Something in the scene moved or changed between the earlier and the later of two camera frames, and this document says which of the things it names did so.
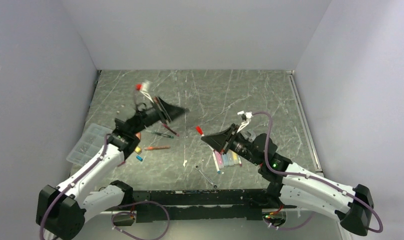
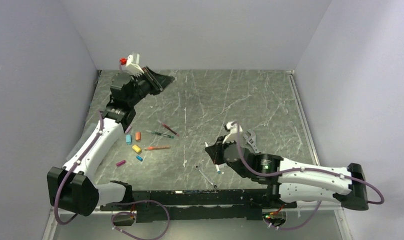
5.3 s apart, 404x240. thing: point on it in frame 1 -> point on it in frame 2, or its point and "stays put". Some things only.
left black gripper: (169, 112) -> (159, 81)
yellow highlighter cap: (138, 150) stays put
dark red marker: (165, 126) stays put
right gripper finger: (222, 140) -> (216, 152)
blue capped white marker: (219, 171) stays put
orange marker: (157, 147) stays put
